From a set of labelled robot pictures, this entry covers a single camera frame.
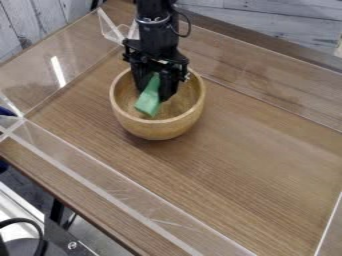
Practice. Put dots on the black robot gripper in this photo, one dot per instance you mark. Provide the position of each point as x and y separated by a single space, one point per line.
154 54

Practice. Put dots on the green rectangular block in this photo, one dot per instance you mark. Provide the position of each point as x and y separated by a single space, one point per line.
149 102

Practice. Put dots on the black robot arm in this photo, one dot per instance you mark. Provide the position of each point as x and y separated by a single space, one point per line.
152 8

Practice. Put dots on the light wooden bowl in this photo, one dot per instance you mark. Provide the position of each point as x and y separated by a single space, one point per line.
177 115

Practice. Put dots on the black table leg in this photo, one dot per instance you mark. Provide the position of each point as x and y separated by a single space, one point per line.
57 211

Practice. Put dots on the clear acrylic front barrier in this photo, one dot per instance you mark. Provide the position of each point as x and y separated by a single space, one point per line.
170 187

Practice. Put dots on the clear acrylic corner bracket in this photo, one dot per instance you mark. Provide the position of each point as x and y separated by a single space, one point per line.
117 33

